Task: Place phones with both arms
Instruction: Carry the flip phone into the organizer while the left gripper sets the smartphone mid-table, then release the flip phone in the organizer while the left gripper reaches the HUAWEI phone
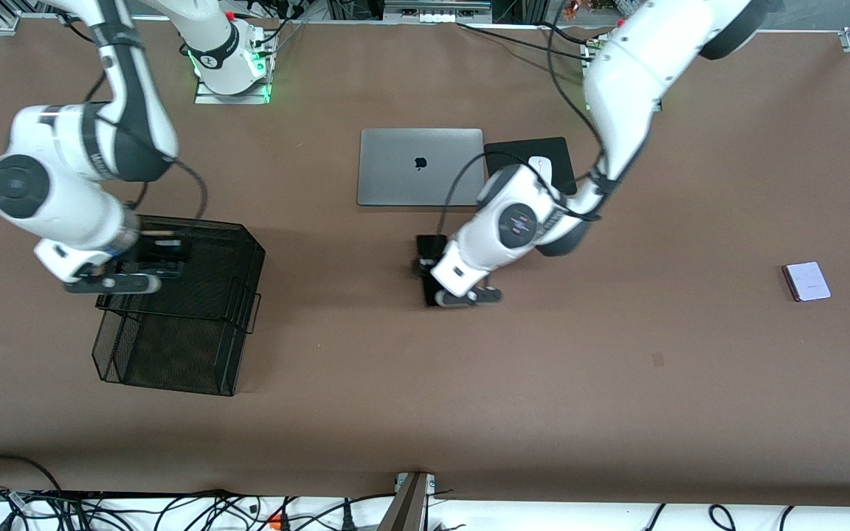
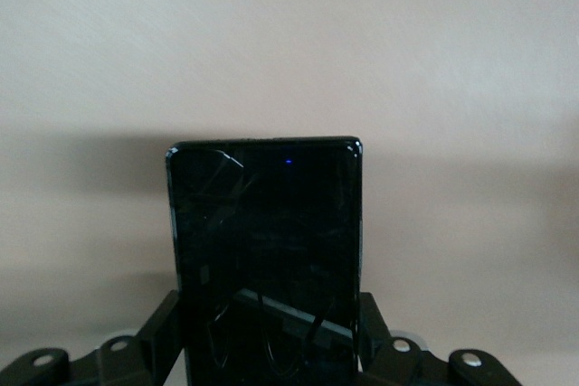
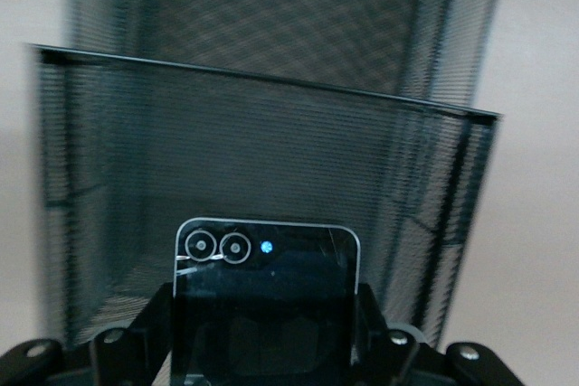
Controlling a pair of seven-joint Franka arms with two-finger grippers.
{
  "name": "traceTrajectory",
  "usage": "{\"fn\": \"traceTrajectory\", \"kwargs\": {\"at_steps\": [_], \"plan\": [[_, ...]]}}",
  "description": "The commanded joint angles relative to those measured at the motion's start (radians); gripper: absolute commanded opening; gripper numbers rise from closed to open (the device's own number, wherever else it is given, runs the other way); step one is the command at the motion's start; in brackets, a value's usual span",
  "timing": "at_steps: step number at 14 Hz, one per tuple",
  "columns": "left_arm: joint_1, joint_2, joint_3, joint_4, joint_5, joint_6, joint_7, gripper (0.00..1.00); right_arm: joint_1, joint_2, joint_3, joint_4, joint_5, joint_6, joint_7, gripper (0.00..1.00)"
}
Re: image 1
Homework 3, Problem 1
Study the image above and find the grey floor cable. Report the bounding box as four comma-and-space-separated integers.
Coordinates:
0, 454, 64, 493

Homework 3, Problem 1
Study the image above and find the black table cable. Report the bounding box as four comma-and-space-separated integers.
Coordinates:
457, 21, 597, 58

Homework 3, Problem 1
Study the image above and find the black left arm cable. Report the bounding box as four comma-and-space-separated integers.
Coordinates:
437, 0, 607, 231

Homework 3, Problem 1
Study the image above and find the white power strip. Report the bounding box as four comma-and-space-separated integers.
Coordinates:
383, 0, 492, 23

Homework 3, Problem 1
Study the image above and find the white leather flip phone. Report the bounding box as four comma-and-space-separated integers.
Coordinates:
782, 261, 832, 302

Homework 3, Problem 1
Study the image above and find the grey closed laptop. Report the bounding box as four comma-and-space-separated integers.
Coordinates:
356, 128, 486, 207

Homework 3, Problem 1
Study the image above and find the long black slab phone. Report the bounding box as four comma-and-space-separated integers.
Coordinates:
415, 235, 449, 308

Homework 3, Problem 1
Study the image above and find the black wire mesh tray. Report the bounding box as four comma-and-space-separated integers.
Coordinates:
91, 214, 266, 398

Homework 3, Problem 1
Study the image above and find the grey metal camera post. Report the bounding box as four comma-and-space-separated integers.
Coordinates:
377, 472, 437, 531

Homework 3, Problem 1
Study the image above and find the black mouse pad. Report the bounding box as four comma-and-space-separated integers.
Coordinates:
484, 136, 578, 198

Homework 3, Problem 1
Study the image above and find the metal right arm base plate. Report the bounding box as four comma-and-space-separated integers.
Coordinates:
195, 74, 272, 105

